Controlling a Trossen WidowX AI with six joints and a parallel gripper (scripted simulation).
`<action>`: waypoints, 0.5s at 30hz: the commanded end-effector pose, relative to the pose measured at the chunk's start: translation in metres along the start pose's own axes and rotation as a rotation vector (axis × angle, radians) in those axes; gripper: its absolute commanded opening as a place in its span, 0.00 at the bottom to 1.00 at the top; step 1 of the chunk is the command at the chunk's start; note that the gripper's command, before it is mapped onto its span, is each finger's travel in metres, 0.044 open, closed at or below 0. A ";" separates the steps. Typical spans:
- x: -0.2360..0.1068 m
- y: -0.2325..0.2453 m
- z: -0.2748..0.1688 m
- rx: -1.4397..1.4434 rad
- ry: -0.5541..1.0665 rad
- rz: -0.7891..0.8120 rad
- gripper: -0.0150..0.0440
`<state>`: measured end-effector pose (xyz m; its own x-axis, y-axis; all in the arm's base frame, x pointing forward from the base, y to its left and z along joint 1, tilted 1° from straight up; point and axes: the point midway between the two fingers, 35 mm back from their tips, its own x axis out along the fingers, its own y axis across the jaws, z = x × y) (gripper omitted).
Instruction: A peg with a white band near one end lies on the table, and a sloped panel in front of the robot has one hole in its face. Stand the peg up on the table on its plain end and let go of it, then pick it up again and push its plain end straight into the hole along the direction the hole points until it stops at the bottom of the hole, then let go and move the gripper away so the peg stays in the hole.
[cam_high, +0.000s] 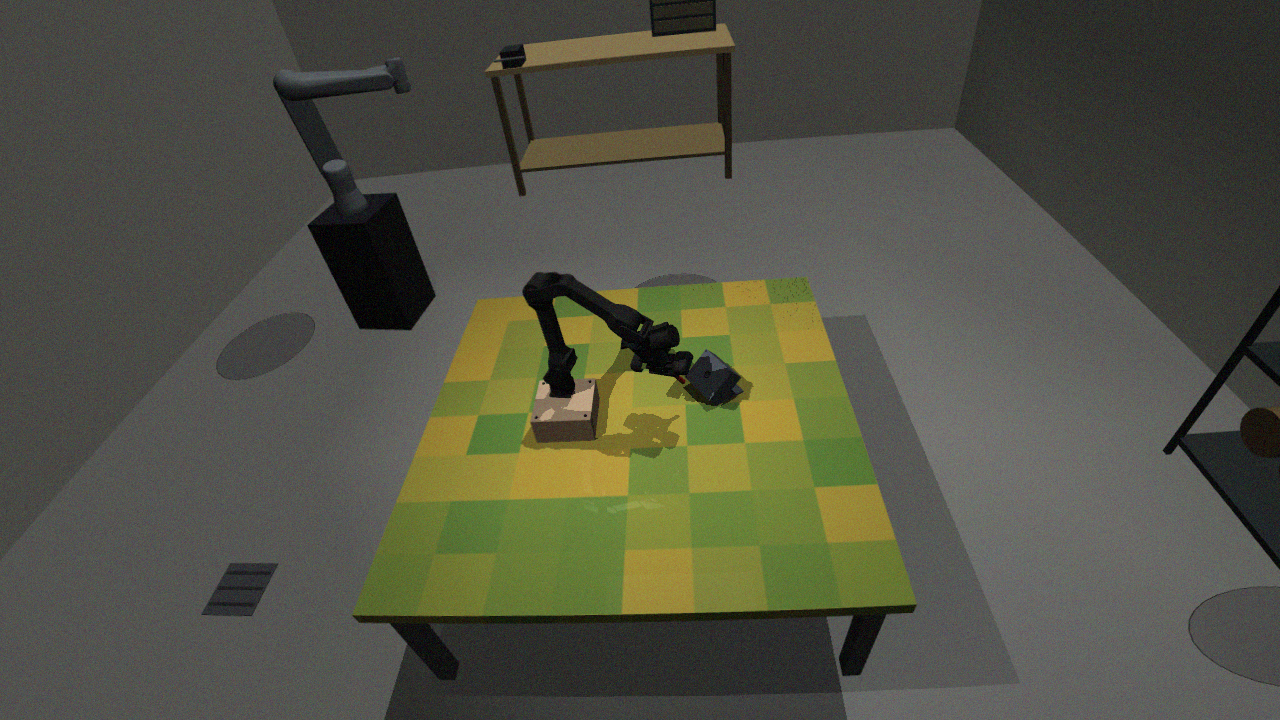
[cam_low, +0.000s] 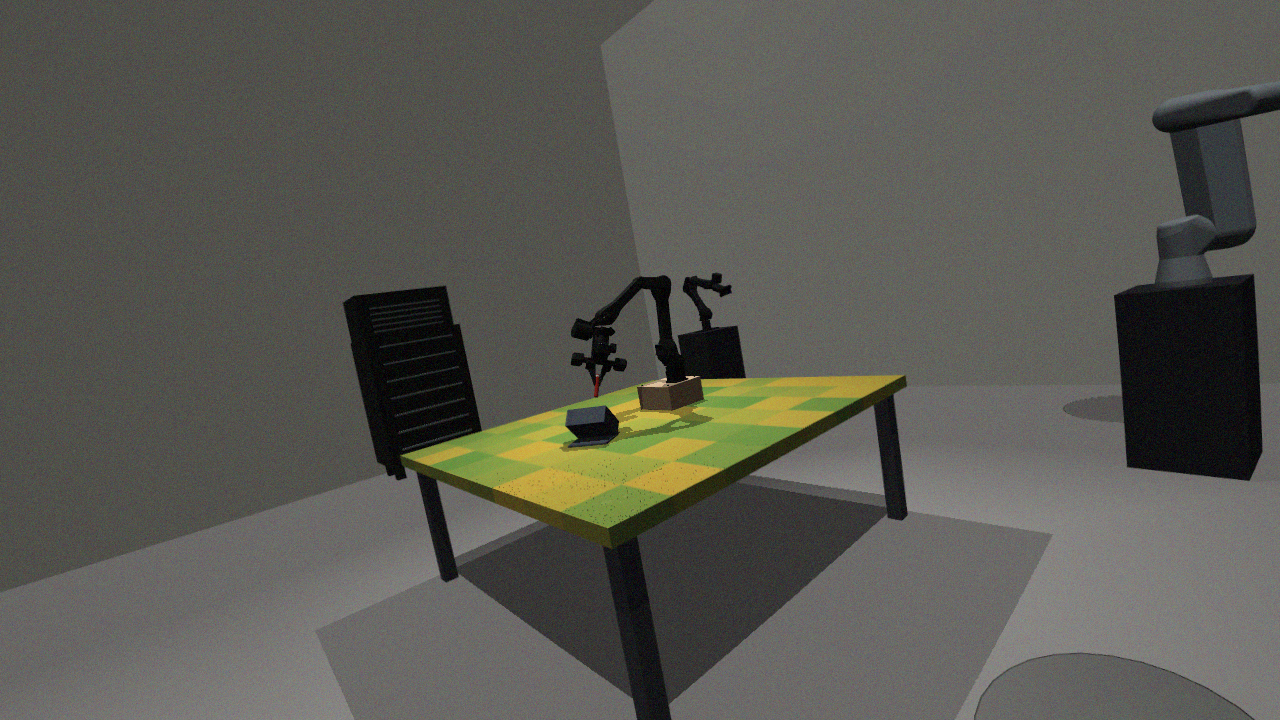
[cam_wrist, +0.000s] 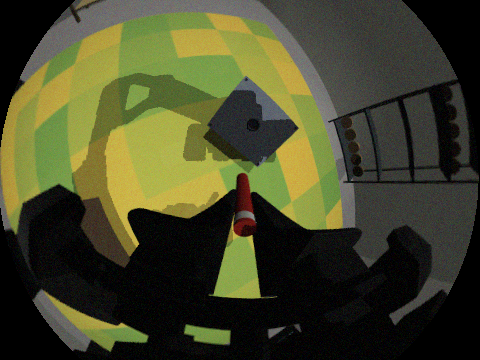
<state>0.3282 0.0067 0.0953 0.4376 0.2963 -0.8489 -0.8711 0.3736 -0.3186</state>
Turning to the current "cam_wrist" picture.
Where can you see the dark red peg with white band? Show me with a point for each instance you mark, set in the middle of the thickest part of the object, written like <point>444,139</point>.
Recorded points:
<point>244,223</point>

